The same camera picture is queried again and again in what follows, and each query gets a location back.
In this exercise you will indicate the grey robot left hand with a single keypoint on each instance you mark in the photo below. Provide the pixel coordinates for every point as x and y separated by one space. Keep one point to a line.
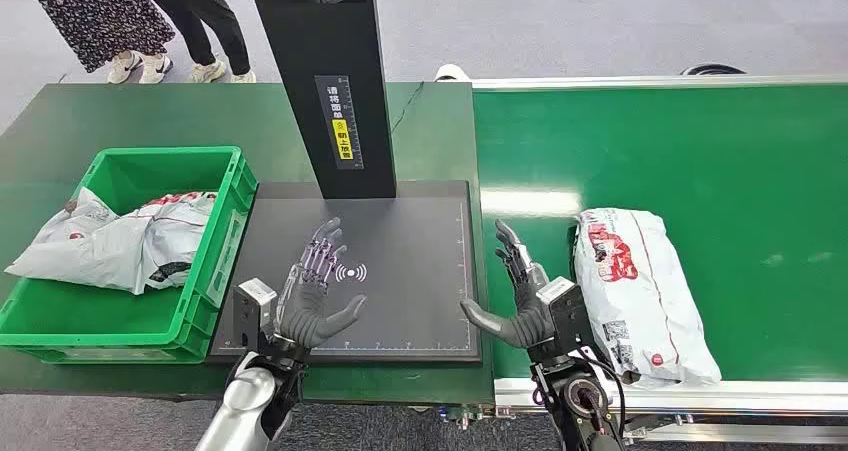
308 315

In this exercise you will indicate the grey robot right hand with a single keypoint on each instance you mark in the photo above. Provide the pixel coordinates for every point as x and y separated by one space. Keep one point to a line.
530 322

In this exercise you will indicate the white mailer with red print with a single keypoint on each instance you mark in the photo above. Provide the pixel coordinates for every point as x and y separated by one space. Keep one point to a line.
649 289

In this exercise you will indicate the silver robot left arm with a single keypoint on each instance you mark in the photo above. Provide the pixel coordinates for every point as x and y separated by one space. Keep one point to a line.
245 402

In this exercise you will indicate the green conveyor belt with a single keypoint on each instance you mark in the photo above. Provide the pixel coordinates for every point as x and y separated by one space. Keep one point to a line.
662 143

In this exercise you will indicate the green plastic crate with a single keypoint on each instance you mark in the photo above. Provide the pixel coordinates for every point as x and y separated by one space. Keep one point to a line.
218 262

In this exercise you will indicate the metal connectors under table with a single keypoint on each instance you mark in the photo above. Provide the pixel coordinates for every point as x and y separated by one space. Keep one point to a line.
464 415

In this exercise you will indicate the black yellow column label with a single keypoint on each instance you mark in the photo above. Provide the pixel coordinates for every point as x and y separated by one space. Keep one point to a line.
341 130

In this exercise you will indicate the crumpled white poly mailer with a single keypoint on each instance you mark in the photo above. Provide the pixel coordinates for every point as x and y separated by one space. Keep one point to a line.
119 249

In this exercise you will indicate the white round object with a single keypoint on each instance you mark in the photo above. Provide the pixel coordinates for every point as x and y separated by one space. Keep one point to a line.
452 72

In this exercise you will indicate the black scanner column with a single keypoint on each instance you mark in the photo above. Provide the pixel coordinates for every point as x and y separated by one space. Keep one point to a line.
318 37

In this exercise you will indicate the person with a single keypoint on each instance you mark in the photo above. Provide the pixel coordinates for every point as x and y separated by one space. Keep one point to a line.
199 11
99 11

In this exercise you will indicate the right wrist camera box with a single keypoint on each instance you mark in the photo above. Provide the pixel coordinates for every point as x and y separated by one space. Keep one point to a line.
566 312

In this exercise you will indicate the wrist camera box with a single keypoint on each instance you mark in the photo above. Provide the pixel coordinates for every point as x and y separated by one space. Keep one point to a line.
252 309
566 312

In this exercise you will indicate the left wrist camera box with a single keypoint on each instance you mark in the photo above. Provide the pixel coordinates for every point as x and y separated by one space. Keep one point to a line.
252 309

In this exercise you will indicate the black scanner base plate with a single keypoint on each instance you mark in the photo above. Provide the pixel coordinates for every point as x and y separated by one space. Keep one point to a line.
411 302

